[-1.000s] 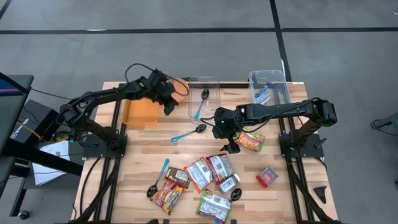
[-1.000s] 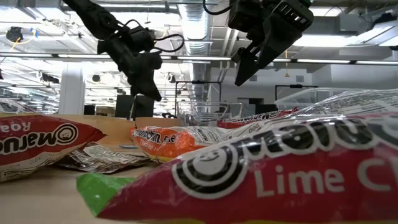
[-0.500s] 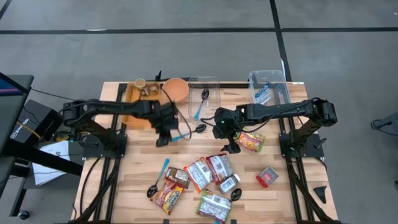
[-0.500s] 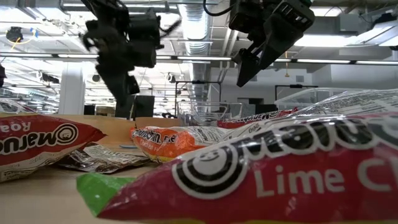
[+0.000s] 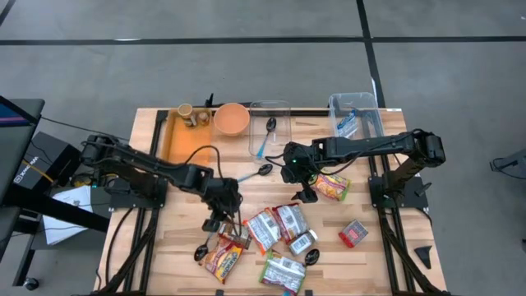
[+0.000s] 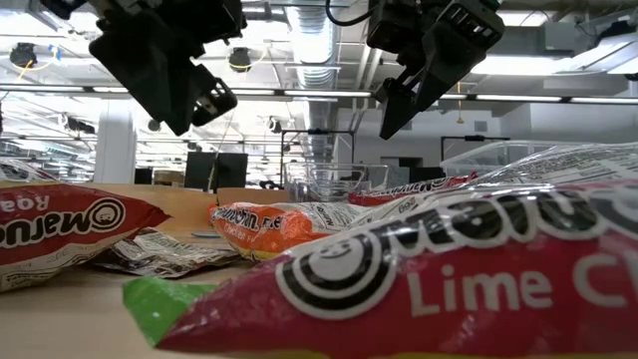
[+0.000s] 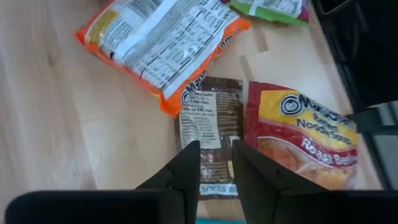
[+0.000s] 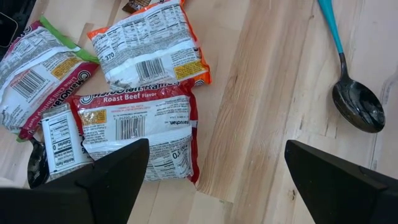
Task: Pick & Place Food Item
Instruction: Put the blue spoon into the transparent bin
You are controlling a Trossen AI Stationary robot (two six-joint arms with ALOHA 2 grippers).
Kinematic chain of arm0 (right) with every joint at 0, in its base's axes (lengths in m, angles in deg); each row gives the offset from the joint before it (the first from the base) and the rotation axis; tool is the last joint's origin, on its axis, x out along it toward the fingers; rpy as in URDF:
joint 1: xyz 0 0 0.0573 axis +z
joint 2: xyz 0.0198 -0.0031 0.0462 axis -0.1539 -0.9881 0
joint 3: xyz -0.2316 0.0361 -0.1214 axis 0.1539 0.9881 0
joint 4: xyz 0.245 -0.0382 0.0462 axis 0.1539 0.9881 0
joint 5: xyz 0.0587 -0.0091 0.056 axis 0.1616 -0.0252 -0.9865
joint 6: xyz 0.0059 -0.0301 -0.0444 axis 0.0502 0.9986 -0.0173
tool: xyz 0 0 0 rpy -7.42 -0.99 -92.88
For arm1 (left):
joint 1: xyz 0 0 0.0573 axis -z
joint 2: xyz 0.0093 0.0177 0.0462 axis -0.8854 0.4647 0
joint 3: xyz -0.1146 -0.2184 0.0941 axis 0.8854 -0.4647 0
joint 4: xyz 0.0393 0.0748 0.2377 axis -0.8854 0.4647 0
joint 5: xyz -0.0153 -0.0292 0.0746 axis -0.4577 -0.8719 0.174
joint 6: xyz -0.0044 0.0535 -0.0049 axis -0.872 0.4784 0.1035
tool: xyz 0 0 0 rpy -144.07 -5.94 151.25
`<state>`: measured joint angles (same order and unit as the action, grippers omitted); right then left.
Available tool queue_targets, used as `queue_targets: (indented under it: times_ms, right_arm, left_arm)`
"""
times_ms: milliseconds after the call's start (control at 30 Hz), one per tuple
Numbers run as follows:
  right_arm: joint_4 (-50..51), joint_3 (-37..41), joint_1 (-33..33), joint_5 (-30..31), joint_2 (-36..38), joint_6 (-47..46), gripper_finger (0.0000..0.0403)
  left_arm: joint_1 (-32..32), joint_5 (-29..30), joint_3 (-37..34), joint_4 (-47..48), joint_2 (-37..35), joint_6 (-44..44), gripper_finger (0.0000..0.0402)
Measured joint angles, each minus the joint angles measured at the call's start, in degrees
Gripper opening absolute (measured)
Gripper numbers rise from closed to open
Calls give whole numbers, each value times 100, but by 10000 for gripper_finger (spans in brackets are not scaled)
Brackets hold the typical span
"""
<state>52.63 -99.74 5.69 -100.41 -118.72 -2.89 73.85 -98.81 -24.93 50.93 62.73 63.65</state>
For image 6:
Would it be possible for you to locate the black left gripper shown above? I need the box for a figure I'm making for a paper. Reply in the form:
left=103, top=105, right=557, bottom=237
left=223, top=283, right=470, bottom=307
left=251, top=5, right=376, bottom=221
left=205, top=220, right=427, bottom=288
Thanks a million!
left=89, top=0, right=248, bottom=137

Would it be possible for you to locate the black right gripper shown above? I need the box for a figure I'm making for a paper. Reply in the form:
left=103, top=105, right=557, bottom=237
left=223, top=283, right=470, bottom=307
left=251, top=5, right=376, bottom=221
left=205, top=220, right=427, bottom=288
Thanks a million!
left=367, top=0, right=505, bottom=141

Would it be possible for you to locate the orange ramen packet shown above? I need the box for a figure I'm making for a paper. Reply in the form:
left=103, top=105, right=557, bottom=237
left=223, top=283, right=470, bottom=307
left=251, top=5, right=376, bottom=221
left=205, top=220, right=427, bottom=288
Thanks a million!
left=207, top=200, right=373, bottom=262

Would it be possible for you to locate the red yellow Maruchan ramen packet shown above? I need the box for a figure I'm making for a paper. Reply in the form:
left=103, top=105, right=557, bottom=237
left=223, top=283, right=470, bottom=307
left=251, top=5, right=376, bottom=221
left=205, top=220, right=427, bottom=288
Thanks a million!
left=0, top=158, right=171, bottom=294

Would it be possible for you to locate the lime chili ramen packet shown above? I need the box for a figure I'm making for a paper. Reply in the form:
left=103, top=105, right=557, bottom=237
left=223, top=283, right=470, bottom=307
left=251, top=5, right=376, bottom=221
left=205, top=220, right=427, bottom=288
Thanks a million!
left=122, top=142, right=638, bottom=359

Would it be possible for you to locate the black ceiling device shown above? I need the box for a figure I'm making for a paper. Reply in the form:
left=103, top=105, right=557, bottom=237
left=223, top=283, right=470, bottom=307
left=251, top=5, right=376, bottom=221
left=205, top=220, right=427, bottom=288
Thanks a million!
left=9, top=42, right=39, bottom=69
left=227, top=46, right=253, bottom=74

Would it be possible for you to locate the black monitor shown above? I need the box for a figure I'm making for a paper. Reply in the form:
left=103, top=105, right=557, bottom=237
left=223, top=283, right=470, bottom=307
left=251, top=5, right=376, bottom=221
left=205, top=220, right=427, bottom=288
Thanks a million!
left=216, top=153, right=249, bottom=189
left=183, top=152, right=218, bottom=190

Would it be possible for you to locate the wide clear plastic bin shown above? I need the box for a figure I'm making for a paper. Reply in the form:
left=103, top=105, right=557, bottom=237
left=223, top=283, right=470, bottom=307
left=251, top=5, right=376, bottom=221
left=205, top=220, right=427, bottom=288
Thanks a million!
left=440, top=140, right=604, bottom=177

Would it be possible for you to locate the white pillar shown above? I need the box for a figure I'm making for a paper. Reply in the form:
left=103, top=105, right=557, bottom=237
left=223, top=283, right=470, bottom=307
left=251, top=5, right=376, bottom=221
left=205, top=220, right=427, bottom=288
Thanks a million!
left=93, top=99, right=138, bottom=184

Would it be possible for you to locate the narrow clear plastic container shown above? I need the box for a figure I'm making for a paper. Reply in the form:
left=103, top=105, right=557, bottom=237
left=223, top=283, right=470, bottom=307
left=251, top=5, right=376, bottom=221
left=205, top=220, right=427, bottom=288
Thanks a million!
left=283, top=162, right=391, bottom=204

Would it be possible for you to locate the brown foil packet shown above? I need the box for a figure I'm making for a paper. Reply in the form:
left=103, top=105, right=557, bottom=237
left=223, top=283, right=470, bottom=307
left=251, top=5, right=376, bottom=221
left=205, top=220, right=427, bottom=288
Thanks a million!
left=92, top=227, right=243, bottom=279

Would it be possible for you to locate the ceiling light rail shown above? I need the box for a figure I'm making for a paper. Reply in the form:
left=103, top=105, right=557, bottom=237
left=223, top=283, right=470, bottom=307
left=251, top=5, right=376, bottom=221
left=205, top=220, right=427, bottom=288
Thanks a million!
left=0, top=84, right=638, bottom=105

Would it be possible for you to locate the silver ventilation duct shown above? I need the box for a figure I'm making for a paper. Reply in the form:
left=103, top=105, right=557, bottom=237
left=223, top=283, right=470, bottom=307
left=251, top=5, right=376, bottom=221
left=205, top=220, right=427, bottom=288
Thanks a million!
left=286, top=0, right=340, bottom=164

